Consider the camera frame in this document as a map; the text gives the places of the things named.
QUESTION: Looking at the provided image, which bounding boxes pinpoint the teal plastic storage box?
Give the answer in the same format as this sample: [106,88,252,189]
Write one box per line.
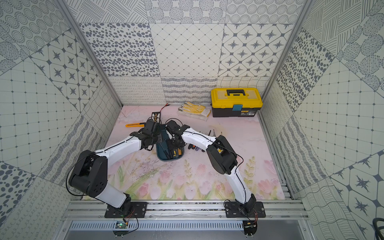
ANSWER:
[156,125,185,162]

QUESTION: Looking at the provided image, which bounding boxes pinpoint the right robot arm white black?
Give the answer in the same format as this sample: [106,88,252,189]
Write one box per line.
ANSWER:
[165,120,257,211]

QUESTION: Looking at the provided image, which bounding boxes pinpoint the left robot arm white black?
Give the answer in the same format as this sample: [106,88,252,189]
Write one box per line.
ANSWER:
[66,119,162,209]

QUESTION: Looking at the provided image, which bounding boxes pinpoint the yellow utility knife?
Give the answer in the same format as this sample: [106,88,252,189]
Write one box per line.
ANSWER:
[125,123,146,128]

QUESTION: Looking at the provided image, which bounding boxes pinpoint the black balanced charging board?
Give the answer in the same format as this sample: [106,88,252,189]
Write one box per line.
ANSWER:
[151,112,161,122]

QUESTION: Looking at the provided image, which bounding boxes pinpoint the yellow white work gloves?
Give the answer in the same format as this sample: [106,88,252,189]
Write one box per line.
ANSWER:
[178,102,212,121]

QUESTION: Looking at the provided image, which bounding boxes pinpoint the yellow black toolbox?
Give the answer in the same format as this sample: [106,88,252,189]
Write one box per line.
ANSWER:
[211,88,263,118]

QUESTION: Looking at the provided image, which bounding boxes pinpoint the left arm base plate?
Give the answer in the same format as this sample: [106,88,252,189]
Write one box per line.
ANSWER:
[104,202,148,219]

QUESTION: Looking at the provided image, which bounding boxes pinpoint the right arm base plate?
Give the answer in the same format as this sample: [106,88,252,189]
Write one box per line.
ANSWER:
[224,201,266,219]

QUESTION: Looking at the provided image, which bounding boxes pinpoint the white slotted cable duct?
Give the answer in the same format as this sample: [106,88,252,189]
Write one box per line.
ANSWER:
[70,220,243,231]

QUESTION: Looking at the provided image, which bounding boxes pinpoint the aluminium rail frame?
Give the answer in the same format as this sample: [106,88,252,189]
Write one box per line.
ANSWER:
[63,200,309,221]

